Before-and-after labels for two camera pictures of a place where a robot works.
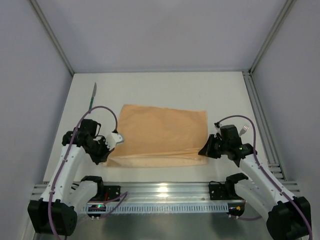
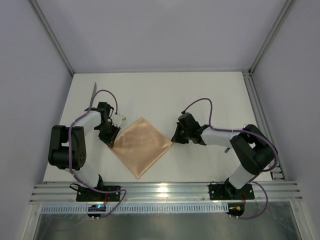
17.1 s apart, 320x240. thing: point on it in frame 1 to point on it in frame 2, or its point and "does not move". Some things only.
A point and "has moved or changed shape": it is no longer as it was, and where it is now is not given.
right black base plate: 218,192 does not move
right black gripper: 210,146 to 180,135
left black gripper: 100,153 to 110,135
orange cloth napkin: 159,136 has moved or changed shape
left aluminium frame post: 39,12 does not move
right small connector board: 236,209 does not move
